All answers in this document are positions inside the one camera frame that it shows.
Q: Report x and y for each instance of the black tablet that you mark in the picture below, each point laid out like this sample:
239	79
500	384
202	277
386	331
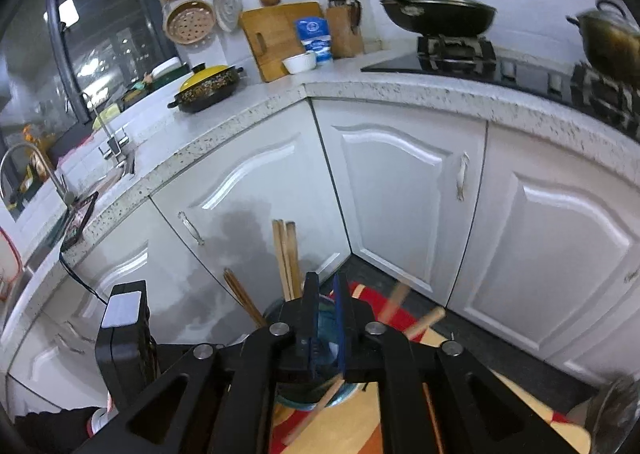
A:
80	219

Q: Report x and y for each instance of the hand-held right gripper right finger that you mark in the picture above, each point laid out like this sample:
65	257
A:
340	334

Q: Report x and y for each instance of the yellow lidded black pot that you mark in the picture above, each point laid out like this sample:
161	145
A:
210	86

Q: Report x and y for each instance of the chrome kitchen faucet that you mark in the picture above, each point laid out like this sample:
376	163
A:
112	144

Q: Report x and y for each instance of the brown wooden chopstick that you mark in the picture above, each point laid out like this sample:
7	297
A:
249	296

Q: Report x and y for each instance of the bamboo steamer basket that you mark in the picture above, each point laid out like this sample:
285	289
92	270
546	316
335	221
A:
190	23

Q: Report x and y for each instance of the speckled white countertop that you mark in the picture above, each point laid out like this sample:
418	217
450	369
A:
400	90

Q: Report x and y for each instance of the yellow sponge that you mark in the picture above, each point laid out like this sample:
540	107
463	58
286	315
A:
106	116

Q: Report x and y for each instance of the chrome gooseneck faucet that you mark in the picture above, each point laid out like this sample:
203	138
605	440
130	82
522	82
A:
55	179

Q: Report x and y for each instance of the round light wooden chopstick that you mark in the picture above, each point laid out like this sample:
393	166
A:
315	409

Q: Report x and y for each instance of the steel lidded pot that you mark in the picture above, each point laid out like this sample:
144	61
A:
612	41

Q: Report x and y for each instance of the dark glass window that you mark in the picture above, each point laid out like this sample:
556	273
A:
100	34

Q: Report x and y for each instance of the dark brown chopstick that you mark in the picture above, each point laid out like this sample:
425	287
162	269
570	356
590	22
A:
240	294

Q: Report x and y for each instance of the floral ceramic utensil cup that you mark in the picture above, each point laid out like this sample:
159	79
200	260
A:
326	334

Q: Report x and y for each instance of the blue white bag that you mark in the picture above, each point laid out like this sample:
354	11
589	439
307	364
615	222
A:
315	39

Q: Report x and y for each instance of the black wok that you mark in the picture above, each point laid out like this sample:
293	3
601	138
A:
435	19

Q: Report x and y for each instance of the clear glass vessel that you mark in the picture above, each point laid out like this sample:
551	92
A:
617	409

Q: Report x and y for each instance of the black gas hob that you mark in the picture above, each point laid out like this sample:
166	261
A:
525	69

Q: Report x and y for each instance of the wooden knife block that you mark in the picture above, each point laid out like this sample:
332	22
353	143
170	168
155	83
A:
345	29

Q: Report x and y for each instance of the wooden cutting board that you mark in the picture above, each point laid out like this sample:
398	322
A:
272	39

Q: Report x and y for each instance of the person's left forearm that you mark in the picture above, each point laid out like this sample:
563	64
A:
55	431

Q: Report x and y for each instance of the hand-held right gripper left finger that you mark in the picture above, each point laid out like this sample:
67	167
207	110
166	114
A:
312	334

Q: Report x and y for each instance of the patterned grey plate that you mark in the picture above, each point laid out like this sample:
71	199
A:
228	6

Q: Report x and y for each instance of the white bowl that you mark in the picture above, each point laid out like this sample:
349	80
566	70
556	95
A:
299	64

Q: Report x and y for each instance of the orange yellow red blanket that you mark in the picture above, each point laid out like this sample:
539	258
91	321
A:
350	426

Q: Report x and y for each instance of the long light wooden chopstick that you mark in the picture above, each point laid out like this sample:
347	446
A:
280	259

